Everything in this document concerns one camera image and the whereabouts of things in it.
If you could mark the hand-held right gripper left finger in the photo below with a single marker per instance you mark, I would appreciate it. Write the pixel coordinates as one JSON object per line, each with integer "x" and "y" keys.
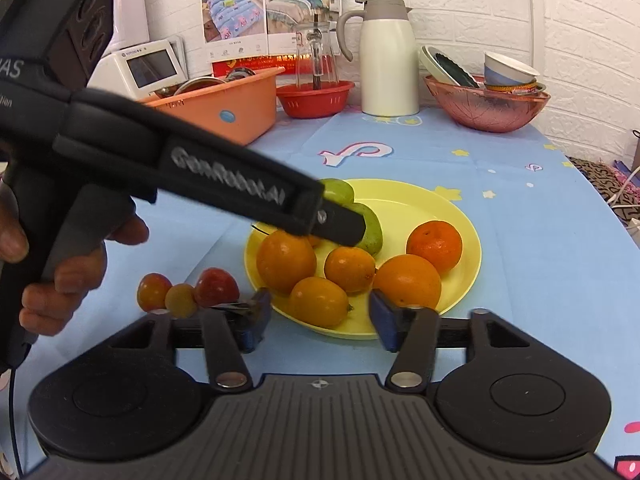
{"x": 256, "y": 317}

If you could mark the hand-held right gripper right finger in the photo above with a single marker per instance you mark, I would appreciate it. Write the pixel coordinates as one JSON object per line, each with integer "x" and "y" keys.
{"x": 385, "y": 317}

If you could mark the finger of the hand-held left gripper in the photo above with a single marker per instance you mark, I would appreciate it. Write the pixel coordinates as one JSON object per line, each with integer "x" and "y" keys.
{"x": 340, "y": 225}

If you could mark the large green mango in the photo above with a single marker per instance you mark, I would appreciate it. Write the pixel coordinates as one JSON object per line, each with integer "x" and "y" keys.
{"x": 372, "y": 232}

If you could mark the small green fruit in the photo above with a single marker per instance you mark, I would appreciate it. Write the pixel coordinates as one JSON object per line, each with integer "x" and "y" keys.
{"x": 339, "y": 191}

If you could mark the red plum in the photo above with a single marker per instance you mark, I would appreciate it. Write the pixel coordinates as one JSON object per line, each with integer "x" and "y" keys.
{"x": 152, "y": 291}
{"x": 216, "y": 286}

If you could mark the brown kiwi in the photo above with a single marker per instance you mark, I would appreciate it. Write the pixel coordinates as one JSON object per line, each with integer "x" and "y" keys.
{"x": 180, "y": 301}

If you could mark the yellow plastic plate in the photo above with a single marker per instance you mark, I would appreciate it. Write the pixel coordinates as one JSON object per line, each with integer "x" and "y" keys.
{"x": 450, "y": 220}

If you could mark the person's left hand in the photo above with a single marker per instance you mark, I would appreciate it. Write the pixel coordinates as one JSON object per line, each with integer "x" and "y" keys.
{"x": 75, "y": 280}

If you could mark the white appliance with screen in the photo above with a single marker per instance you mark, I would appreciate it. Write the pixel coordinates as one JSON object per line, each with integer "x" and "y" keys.
{"x": 150, "y": 67}

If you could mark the steel bowl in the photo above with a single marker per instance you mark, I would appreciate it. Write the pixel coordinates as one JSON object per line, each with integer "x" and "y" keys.
{"x": 200, "y": 85}
{"x": 242, "y": 74}

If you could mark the red plastic basket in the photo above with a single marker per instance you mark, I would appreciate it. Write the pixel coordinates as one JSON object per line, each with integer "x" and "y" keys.
{"x": 312, "y": 101}

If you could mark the white water purifier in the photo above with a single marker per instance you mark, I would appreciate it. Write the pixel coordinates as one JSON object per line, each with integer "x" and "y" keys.
{"x": 130, "y": 5}

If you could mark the orange plastic basket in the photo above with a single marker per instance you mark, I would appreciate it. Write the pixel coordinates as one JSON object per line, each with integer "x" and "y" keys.
{"x": 240, "y": 115}

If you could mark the glass pitcher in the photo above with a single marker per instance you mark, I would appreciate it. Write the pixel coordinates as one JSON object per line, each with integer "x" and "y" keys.
{"x": 320, "y": 65}

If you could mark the white thermos jug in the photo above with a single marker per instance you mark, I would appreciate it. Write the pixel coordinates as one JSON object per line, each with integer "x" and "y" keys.
{"x": 390, "y": 65}

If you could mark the blue printed tablecloth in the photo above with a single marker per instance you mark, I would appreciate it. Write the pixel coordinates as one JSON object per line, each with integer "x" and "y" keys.
{"x": 540, "y": 240}

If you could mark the pink glass bowl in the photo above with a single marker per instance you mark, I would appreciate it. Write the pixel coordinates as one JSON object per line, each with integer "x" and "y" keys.
{"x": 485, "y": 110}

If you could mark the white bowl with dark inside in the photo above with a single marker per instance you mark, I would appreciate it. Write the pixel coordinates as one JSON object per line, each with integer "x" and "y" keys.
{"x": 447, "y": 70}

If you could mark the patterned rim bowl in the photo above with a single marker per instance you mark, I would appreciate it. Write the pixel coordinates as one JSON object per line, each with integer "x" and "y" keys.
{"x": 520, "y": 90}

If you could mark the grey-blue bowl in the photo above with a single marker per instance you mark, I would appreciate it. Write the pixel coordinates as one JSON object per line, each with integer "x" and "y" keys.
{"x": 507, "y": 72}

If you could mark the dark patterned cloth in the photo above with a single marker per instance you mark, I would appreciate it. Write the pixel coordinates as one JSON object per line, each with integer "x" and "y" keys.
{"x": 600, "y": 180}

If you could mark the wall poster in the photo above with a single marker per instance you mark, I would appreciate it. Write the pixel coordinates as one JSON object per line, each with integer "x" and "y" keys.
{"x": 240, "y": 10}

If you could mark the white wall pipe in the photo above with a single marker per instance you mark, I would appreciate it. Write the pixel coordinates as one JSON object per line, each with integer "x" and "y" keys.
{"x": 530, "y": 15}

